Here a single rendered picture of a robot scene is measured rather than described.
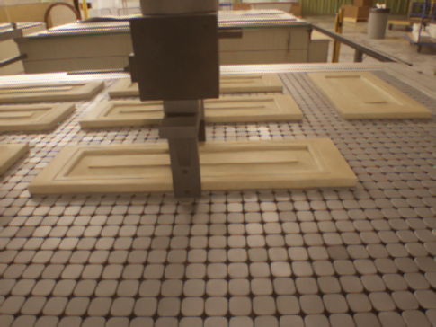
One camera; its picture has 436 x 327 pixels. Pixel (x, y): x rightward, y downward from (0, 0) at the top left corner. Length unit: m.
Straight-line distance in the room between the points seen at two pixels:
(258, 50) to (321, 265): 3.72
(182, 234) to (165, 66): 0.27
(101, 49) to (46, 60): 0.71
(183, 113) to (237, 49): 3.54
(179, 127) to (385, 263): 0.36
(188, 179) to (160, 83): 0.18
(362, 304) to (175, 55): 0.44
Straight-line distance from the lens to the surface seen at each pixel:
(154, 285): 0.48
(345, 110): 1.04
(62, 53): 4.52
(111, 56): 4.31
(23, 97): 1.46
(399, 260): 0.55
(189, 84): 0.55
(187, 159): 0.58
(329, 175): 0.68
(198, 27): 0.53
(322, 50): 4.28
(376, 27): 9.28
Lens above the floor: 1.22
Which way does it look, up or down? 28 degrees down
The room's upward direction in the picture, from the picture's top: 2 degrees counter-clockwise
